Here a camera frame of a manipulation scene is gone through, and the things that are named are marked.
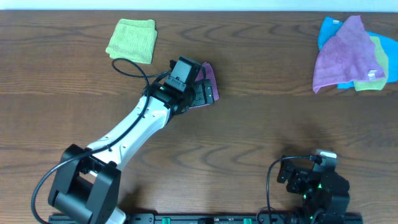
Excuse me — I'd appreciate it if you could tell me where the purple microfiber cloth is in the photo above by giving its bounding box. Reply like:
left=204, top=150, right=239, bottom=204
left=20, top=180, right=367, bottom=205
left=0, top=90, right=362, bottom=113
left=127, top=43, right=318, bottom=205
left=189, top=62, right=220, bottom=108

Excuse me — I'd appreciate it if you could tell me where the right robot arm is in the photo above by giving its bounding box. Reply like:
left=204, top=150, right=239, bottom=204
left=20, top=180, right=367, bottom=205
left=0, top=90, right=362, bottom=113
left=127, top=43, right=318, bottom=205
left=277, top=155, right=350, bottom=223

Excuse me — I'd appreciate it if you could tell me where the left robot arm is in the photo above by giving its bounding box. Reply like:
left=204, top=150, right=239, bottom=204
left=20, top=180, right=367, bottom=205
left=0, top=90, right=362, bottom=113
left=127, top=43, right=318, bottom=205
left=48, top=77, right=219, bottom=223

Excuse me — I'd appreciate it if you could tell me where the folded green cloth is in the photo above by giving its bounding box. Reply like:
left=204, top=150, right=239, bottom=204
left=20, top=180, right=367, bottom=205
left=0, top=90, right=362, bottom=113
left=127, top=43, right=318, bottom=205
left=105, top=19, right=157, bottom=64

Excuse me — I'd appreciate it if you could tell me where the green cloth in pile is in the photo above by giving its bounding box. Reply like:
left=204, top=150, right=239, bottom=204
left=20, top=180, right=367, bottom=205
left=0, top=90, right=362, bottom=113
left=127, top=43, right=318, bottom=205
left=354, top=36, right=389, bottom=91

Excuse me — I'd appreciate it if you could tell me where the purple cloth in pile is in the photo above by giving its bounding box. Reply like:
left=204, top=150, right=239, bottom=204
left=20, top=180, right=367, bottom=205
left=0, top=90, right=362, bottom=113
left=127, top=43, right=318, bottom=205
left=312, top=16, right=379, bottom=93

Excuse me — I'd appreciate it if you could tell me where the blue cloth in pile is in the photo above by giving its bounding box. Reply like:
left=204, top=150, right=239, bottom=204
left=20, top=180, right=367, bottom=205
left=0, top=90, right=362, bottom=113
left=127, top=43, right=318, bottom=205
left=318, top=17, right=397, bottom=91

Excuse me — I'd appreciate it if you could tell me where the right black cable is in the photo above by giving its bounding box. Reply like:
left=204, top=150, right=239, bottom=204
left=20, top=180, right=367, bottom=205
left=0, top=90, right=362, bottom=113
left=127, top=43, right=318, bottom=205
left=256, top=155, right=323, bottom=224

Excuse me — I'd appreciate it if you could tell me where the black cable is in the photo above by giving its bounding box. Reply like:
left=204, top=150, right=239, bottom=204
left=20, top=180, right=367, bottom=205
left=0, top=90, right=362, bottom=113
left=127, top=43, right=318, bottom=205
left=256, top=155, right=323, bottom=224
left=30, top=57, right=172, bottom=224

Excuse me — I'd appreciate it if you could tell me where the left black cable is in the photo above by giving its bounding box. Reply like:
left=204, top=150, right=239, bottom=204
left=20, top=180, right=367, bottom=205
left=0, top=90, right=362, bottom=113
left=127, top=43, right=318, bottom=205
left=30, top=57, right=172, bottom=224

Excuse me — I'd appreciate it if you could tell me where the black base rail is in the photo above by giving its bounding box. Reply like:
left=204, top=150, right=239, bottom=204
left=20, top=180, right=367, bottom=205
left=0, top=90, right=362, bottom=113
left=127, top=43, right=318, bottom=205
left=48, top=213, right=364, bottom=224

